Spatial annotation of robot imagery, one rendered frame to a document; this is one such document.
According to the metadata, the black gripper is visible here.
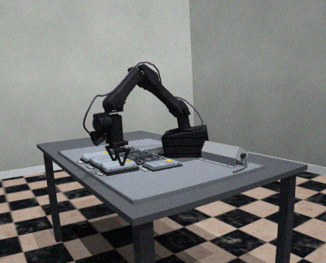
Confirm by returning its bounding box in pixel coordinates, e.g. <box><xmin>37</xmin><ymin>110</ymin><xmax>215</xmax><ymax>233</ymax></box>
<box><xmin>105</xmin><ymin>128</ymin><xmax>130</xmax><ymax>166</ymax></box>

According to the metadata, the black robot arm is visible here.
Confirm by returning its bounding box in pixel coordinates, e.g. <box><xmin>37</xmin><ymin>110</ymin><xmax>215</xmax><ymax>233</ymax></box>
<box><xmin>91</xmin><ymin>64</ymin><xmax>201</xmax><ymax>146</ymax></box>

